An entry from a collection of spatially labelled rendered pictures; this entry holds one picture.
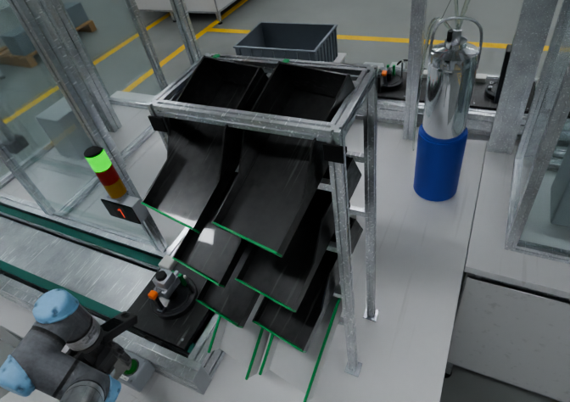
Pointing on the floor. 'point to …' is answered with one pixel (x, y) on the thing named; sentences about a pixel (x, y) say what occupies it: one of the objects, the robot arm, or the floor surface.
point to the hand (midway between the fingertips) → (127, 364)
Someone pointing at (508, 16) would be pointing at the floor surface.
